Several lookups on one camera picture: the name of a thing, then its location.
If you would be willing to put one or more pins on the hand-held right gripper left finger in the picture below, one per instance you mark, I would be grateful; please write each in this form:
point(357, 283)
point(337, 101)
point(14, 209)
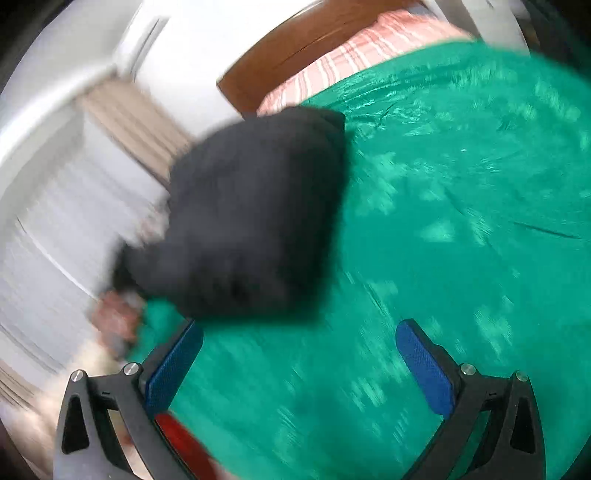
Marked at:
point(173, 364)

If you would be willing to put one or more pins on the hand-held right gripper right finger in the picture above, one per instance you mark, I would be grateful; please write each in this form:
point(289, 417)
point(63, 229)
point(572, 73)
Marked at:
point(427, 364)

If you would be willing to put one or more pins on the black puffer jacket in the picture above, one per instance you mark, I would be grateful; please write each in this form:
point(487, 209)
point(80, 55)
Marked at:
point(258, 207)

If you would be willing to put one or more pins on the person's left hand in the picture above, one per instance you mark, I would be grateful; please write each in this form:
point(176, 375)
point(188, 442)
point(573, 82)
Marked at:
point(115, 321)

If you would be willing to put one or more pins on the red orange cloth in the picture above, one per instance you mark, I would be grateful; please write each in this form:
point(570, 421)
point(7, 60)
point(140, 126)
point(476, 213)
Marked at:
point(184, 447)

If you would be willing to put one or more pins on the green floral blanket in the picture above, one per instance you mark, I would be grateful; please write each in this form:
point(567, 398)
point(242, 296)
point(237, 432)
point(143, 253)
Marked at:
point(461, 230)

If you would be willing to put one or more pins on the white sheer curtain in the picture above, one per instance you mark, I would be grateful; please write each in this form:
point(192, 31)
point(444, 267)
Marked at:
point(69, 230)

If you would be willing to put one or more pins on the beige curtain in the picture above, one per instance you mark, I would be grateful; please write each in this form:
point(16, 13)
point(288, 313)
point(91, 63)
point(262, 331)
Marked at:
point(138, 129)

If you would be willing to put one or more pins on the pink striped bedsheet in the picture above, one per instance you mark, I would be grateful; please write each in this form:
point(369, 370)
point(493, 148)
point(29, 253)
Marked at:
point(351, 55)

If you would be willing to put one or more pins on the brown wooden headboard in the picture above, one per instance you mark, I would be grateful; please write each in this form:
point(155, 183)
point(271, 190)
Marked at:
point(277, 60)

